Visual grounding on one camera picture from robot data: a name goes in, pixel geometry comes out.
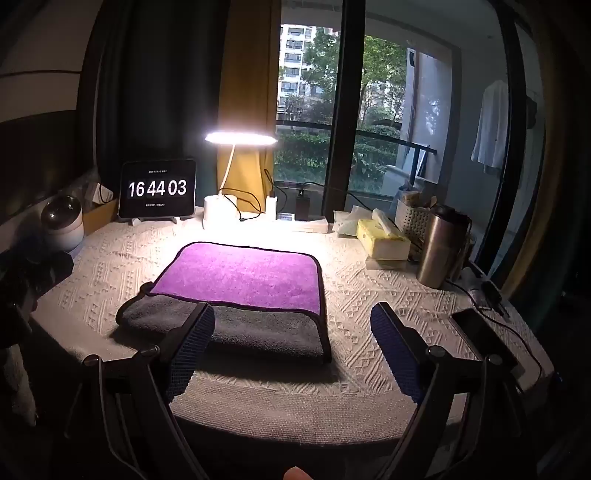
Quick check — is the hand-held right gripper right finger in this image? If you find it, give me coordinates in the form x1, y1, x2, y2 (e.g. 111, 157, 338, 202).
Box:
370, 302, 527, 480

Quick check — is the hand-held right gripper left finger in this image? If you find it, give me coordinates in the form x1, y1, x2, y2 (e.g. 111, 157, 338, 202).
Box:
65, 302, 216, 480

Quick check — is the purple and grey towel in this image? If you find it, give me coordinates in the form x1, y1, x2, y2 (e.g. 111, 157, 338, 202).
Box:
115, 242, 333, 363

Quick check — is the white textured tablecloth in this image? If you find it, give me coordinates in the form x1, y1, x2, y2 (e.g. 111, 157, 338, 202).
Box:
30, 208, 555, 448

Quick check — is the black smartphone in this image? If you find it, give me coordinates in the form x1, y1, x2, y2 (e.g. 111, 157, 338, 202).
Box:
450, 308, 520, 370

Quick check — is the stainless steel tumbler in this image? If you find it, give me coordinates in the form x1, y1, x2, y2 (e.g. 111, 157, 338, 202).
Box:
417, 206, 472, 289

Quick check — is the yellow tissue box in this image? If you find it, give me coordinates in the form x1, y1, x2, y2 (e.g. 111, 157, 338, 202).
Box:
356, 219, 411, 261

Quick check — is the white perforated basket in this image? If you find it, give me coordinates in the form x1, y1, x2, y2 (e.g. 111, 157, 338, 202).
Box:
396, 196, 439, 250

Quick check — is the white tissue pack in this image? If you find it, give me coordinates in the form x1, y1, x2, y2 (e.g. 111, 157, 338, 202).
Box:
332, 206, 374, 239

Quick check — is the white power strip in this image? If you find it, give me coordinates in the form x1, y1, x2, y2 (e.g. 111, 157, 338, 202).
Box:
240, 213, 329, 234

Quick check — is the tablet with clock display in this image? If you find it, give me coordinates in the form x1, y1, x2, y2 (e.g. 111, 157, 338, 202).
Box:
119, 158, 197, 219

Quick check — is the white round humidifier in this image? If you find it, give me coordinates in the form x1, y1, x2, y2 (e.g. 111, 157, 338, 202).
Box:
41, 195, 85, 253

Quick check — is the white desk lamp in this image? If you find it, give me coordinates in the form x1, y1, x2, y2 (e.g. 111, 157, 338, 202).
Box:
204, 130, 278, 230

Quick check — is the hanging white shirt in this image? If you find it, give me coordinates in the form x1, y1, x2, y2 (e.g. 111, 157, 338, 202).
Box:
471, 79, 509, 175

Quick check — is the yellow curtain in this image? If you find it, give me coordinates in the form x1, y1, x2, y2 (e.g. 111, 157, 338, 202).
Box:
217, 0, 283, 214

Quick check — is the dark curtain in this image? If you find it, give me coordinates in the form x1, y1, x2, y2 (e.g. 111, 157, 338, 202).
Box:
76, 0, 232, 208

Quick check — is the black cable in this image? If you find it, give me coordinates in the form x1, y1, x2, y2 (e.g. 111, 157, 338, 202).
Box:
455, 279, 543, 384

